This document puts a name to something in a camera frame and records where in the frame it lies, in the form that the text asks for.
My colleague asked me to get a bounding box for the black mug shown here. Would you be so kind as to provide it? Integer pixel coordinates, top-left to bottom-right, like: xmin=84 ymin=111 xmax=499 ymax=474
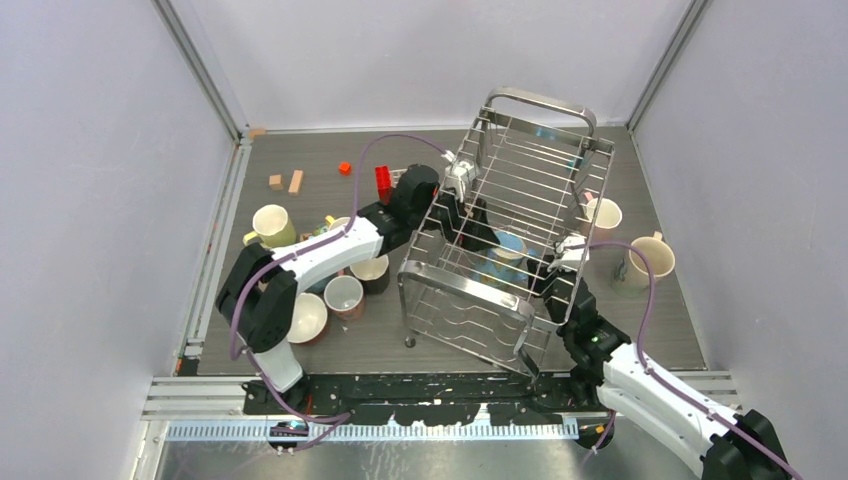
xmin=349 ymin=255 xmax=390 ymax=295

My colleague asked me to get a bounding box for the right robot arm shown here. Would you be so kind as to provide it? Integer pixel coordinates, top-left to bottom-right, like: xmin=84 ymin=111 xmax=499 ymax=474
xmin=527 ymin=255 xmax=794 ymax=479

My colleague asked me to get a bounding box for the salmon pink mug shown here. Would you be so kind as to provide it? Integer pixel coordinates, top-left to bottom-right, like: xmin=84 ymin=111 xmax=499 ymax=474
xmin=324 ymin=275 xmax=365 ymax=321

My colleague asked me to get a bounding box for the red block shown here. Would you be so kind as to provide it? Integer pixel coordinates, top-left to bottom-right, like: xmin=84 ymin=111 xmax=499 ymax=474
xmin=375 ymin=165 xmax=393 ymax=205

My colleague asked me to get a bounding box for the dark red mug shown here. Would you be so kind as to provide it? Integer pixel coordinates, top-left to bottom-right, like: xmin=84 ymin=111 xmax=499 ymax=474
xmin=286 ymin=293 xmax=328 ymax=345

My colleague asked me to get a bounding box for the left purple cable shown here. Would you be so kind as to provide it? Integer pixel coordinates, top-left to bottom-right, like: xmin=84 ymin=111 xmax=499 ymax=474
xmin=228 ymin=133 xmax=452 ymax=425

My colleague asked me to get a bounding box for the long wooden block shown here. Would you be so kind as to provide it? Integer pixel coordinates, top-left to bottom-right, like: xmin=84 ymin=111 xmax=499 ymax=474
xmin=288 ymin=169 xmax=304 ymax=196

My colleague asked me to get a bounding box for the steel wire dish rack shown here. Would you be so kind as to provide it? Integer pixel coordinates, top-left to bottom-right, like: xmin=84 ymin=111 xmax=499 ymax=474
xmin=398 ymin=87 xmax=614 ymax=377

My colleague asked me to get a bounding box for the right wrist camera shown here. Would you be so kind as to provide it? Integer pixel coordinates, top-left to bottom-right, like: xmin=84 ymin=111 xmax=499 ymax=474
xmin=547 ymin=233 xmax=590 ymax=272

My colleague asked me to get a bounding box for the pink faceted mug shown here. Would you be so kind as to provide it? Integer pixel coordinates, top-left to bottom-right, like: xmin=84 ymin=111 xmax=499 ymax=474
xmin=580 ymin=191 xmax=623 ymax=242

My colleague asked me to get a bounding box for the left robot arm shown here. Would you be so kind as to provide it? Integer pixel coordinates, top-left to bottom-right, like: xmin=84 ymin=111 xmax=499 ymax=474
xmin=215 ymin=160 xmax=496 ymax=414

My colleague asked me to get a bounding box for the blue butterfly mug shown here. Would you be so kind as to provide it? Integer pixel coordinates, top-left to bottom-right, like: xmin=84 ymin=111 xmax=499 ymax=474
xmin=472 ymin=230 xmax=536 ymax=288

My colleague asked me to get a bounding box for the pale yellow faceted mug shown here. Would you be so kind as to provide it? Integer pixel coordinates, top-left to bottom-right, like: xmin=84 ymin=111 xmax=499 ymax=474
xmin=242 ymin=204 xmax=297 ymax=248

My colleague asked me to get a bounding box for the small white wire basket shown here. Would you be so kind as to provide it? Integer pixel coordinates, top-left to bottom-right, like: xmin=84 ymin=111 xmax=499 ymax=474
xmin=389 ymin=169 xmax=406 ymax=187

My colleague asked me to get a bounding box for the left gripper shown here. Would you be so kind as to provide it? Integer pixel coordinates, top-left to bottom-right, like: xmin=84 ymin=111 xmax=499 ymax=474
xmin=410 ymin=182 xmax=499 ymax=252

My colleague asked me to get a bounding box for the small wooden cube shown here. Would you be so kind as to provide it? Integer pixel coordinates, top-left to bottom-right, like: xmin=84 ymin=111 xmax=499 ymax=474
xmin=268 ymin=174 xmax=285 ymax=191

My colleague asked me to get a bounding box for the cream mug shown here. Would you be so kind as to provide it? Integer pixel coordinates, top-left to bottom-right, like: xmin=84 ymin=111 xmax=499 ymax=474
xmin=611 ymin=231 xmax=676 ymax=297

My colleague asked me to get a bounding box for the small orange cube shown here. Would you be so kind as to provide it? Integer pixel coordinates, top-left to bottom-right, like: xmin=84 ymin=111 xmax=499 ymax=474
xmin=338 ymin=162 xmax=353 ymax=176

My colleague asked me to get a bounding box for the light blue faceted mug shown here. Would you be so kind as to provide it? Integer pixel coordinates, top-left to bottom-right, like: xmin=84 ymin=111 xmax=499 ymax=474
xmin=306 ymin=276 xmax=332 ymax=295

